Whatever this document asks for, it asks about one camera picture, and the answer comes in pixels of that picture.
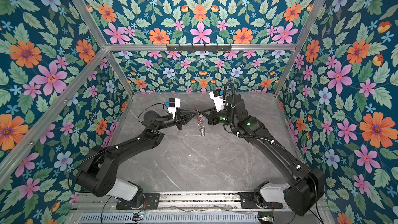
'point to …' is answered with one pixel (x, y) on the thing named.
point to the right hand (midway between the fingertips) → (203, 110)
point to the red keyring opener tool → (197, 116)
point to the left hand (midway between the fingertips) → (197, 112)
